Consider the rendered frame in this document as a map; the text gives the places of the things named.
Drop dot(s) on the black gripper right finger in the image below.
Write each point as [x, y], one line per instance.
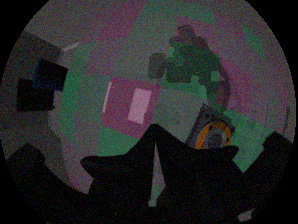
[179, 162]

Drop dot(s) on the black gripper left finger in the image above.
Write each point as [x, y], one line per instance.
[135, 166]

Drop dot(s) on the orange round plate with holes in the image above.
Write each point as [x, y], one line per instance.
[218, 128]

